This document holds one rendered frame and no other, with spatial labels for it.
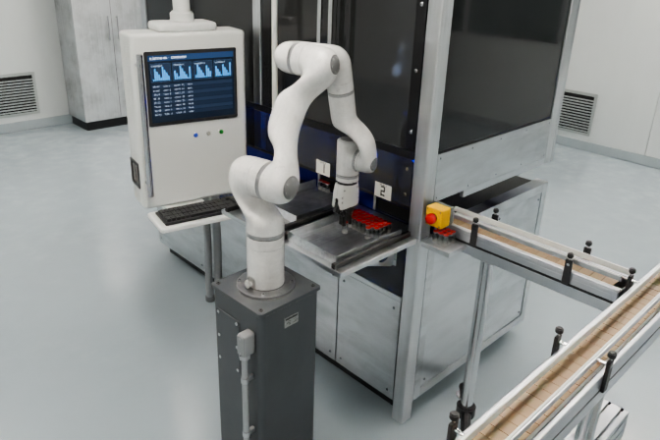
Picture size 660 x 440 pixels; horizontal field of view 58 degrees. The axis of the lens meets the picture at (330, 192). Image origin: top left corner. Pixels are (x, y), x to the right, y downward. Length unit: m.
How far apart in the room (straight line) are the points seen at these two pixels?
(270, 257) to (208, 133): 0.99
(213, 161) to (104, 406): 1.17
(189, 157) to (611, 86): 4.96
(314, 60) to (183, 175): 1.12
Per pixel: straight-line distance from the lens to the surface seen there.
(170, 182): 2.71
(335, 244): 2.18
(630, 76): 6.70
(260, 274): 1.89
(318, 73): 1.78
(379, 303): 2.53
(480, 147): 2.43
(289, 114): 1.79
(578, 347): 1.74
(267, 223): 1.81
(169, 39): 2.58
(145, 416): 2.84
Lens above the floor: 1.86
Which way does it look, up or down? 22 degrees down
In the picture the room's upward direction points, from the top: 2 degrees clockwise
